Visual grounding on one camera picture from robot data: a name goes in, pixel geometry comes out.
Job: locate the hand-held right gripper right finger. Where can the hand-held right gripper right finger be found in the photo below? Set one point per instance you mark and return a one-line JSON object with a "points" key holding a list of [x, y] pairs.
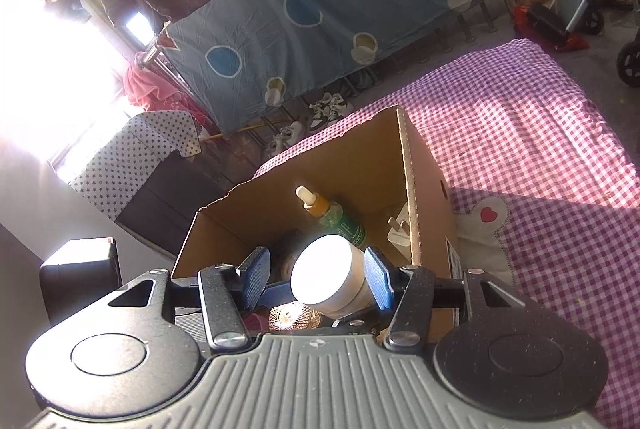
{"points": [[377, 279]]}

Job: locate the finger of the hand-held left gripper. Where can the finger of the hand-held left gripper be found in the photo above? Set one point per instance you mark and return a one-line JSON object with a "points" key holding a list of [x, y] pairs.
{"points": [[277, 295]]}

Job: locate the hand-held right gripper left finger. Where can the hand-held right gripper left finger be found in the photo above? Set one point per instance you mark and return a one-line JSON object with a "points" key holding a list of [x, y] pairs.
{"points": [[255, 276]]}

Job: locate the gold round jar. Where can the gold round jar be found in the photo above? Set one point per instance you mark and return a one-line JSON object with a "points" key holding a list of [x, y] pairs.
{"points": [[295, 316]]}

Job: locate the pink plastic lid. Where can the pink plastic lid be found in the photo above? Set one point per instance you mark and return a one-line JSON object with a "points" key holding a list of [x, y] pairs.
{"points": [[256, 323]]}

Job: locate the white charger plug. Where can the white charger plug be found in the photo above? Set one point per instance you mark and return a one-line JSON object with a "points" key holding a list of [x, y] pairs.
{"points": [[400, 231]]}

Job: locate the white bottle green label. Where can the white bottle green label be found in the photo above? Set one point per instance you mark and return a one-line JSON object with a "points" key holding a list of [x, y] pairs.
{"points": [[325, 269]]}

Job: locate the green glass dropper bottle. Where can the green glass dropper bottle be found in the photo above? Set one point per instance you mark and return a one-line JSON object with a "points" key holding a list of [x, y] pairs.
{"points": [[340, 221]]}

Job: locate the brown cardboard box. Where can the brown cardboard box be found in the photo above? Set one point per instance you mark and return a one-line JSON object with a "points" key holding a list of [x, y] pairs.
{"points": [[430, 219]]}

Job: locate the dark cabinet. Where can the dark cabinet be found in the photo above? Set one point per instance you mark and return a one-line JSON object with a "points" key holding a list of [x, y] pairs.
{"points": [[165, 199]]}

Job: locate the white sneaker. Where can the white sneaker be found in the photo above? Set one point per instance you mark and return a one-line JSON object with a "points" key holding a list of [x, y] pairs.
{"points": [[277, 143], [340, 106], [295, 131], [320, 116]]}

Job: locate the yellow stick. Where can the yellow stick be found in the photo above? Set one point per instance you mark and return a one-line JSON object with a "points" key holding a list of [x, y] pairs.
{"points": [[235, 131]]}

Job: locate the white dotted cloth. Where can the white dotted cloth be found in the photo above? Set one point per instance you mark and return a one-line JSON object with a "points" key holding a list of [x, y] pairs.
{"points": [[130, 154]]}

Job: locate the black speaker box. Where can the black speaker box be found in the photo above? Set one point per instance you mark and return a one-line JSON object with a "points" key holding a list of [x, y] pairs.
{"points": [[75, 279]]}

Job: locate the pink checked tablecloth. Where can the pink checked tablecloth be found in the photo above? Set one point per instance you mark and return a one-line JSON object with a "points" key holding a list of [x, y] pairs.
{"points": [[550, 159]]}

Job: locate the pink hanging clothes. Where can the pink hanging clothes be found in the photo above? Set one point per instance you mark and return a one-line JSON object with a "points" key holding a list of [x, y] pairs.
{"points": [[150, 84]]}

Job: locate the blue blanket with circles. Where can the blue blanket with circles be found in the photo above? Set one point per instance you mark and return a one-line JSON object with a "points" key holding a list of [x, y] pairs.
{"points": [[325, 9]]}

